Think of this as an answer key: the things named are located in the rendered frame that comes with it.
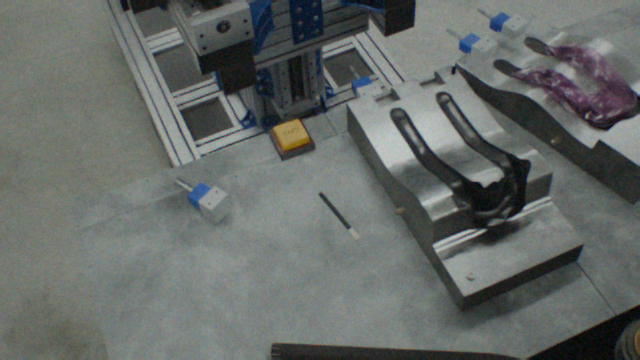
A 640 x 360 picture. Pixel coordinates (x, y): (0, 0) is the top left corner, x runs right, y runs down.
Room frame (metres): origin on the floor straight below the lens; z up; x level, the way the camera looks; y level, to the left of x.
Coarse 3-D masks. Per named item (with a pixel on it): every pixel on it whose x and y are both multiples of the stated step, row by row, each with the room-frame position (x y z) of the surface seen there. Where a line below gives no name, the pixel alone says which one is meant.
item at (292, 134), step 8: (296, 120) 1.10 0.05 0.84; (280, 128) 1.08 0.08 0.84; (288, 128) 1.08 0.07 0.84; (296, 128) 1.08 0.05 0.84; (280, 136) 1.06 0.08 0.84; (288, 136) 1.05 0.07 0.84; (296, 136) 1.05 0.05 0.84; (304, 136) 1.05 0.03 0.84; (280, 144) 1.05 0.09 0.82; (288, 144) 1.03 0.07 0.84; (296, 144) 1.04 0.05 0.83
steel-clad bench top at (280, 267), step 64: (320, 128) 1.10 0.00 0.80; (512, 128) 1.06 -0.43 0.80; (128, 192) 0.97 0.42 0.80; (256, 192) 0.94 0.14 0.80; (384, 192) 0.91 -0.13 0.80; (576, 192) 0.87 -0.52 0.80; (128, 256) 0.80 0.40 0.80; (192, 256) 0.79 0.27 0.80; (256, 256) 0.78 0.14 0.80; (320, 256) 0.77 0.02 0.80; (384, 256) 0.76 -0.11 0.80; (128, 320) 0.66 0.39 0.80; (192, 320) 0.65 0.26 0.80; (256, 320) 0.64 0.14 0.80; (320, 320) 0.63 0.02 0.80; (384, 320) 0.62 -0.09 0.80; (448, 320) 0.61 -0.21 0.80; (512, 320) 0.60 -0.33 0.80; (576, 320) 0.59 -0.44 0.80
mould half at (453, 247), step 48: (432, 96) 1.09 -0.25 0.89; (384, 144) 0.97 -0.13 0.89; (432, 144) 0.96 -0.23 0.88; (432, 192) 0.81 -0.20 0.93; (528, 192) 0.81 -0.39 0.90; (432, 240) 0.74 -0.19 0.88; (480, 240) 0.74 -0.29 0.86; (528, 240) 0.73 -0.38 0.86; (576, 240) 0.72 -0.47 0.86; (480, 288) 0.64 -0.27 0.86
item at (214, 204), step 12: (180, 180) 0.96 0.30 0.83; (192, 192) 0.92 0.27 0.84; (204, 192) 0.92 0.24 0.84; (216, 192) 0.91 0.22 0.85; (192, 204) 0.91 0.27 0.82; (204, 204) 0.88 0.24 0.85; (216, 204) 0.88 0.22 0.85; (228, 204) 0.90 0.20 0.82; (204, 216) 0.88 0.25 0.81; (216, 216) 0.87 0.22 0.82
